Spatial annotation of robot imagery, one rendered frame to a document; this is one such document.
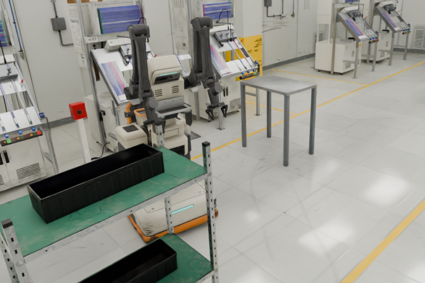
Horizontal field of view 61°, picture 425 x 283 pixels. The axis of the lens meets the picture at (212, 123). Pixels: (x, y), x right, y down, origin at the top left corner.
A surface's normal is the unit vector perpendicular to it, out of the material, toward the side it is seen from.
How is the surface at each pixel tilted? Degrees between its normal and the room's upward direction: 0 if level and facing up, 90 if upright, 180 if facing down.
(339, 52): 90
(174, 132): 98
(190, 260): 0
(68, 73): 90
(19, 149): 90
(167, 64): 42
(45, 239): 0
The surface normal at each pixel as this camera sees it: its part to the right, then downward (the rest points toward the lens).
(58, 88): 0.66, 0.23
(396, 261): -0.06, -0.94
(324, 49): -0.75, 0.27
